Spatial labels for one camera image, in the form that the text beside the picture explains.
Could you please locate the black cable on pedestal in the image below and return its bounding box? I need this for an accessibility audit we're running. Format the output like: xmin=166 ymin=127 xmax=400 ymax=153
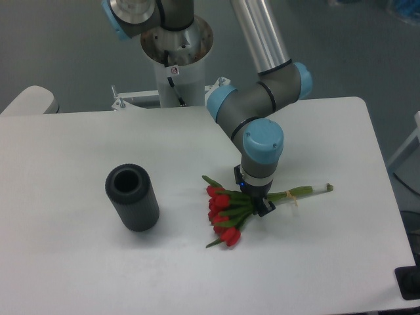
xmin=163 ymin=51 xmax=186 ymax=108

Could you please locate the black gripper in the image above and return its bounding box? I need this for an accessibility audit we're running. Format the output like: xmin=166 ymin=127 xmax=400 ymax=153
xmin=234 ymin=165 xmax=275 ymax=217

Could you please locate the white chair armrest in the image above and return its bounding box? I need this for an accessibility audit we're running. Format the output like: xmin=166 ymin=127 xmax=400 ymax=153
xmin=1 ymin=85 xmax=60 ymax=117

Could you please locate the red tulip bouquet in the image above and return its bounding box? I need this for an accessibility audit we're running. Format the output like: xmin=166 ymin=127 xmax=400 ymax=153
xmin=202 ymin=175 xmax=334 ymax=248

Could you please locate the dark grey ribbed vase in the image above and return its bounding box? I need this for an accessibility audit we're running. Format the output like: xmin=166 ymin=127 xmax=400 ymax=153
xmin=105 ymin=163 xmax=159 ymax=232

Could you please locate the white frame at right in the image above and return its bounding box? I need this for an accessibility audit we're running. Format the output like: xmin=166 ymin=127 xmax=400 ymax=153
xmin=386 ymin=112 xmax=419 ymax=173

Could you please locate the black device at table edge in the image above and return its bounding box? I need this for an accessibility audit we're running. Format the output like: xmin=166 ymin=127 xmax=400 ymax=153
xmin=394 ymin=266 xmax=419 ymax=301

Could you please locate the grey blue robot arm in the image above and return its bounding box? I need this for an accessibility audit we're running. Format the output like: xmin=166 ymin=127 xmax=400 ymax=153
xmin=102 ymin=1 xmax=312 ymax=216

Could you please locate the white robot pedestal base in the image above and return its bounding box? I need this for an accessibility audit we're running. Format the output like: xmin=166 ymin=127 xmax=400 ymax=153
xmin=112 ymin=16 xmax=230 ymax=110

